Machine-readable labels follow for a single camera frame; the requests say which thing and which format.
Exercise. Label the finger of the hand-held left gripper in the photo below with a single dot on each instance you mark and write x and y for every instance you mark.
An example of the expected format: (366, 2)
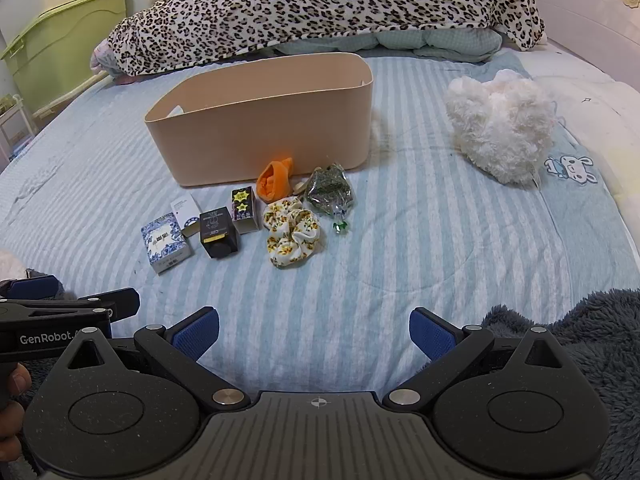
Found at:
(117, 304)
(31, 288)

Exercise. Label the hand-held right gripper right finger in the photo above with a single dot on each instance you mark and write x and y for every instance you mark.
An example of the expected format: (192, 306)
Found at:
(431, 336)

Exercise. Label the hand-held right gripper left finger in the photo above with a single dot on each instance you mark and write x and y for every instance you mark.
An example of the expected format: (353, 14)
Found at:
(196, 336)

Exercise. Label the person's left hand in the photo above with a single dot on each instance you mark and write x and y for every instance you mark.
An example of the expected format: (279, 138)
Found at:
(15, 385)

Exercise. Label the blue striped bed sheet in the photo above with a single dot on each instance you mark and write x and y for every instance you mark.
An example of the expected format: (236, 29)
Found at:
(450, 270)

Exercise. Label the blue white patterned box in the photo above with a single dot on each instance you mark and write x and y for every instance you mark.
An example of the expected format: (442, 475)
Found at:
(165, 245)

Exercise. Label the small black box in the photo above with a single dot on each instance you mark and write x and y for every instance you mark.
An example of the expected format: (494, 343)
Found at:
(217, 232)

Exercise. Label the small white box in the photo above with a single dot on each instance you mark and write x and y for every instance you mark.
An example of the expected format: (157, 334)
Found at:
(186, 215)

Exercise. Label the box with yellow stars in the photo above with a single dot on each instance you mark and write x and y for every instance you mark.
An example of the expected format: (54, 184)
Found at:
(243, 210)

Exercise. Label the floral yellow white scrunchie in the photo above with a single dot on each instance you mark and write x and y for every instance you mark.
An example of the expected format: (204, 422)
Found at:
(292, 232)

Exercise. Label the small green glass clip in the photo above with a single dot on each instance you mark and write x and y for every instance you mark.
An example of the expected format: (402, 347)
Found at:
(341, 226)

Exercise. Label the white side shelf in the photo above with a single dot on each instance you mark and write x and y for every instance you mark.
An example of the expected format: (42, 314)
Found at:
(11, 125)

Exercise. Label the grey fluffy blanket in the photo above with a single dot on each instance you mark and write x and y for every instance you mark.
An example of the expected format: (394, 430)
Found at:
(600, 360)

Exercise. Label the orange folded cloth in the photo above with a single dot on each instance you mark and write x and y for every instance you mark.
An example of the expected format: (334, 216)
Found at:
(275, 180)

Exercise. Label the clear bag of dried herbs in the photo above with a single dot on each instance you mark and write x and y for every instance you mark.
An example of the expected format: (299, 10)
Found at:
(330, 190)

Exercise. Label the beige plastic storage bin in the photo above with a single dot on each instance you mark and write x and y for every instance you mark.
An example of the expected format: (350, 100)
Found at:
(280, 140)

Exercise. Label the white fluffy plush toy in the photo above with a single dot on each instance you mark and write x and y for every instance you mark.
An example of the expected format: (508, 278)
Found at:
(500, 130)

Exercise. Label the light blue rabbit print blanket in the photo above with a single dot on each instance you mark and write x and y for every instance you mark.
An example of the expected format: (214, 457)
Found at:
(580, 170)

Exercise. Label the green plastic storage box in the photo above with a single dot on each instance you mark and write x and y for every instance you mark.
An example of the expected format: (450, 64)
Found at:
(60, 45)

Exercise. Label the teal checked quilt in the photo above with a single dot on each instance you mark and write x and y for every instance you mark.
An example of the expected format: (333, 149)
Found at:
(400, 42)

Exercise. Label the leopard print blanket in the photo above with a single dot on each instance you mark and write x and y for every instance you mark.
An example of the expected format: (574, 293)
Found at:
(320, 5)

